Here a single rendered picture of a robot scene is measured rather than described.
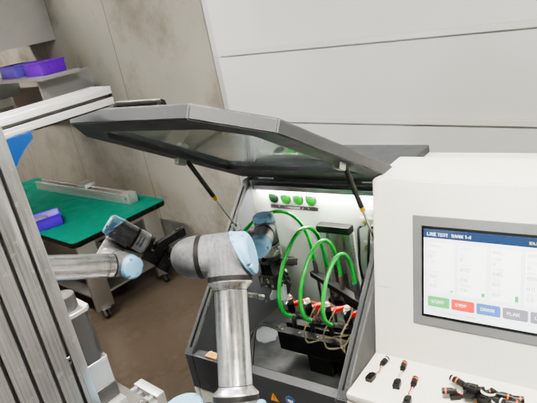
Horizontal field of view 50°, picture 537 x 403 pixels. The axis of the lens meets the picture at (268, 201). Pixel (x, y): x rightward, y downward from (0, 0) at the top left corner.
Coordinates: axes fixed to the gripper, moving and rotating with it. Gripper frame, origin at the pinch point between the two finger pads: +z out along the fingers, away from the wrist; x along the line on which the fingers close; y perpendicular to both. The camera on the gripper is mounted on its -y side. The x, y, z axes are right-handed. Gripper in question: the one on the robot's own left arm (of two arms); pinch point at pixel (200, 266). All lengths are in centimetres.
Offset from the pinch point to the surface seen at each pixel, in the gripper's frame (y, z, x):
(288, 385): 19, 41, 23
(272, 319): 8, 49, -37
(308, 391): 16, 46, 29
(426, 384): -5, 68, 50
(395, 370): -4, 63, 40
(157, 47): -112, -56, -254
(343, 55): -134, 35, -103
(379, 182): -53, 29, 35
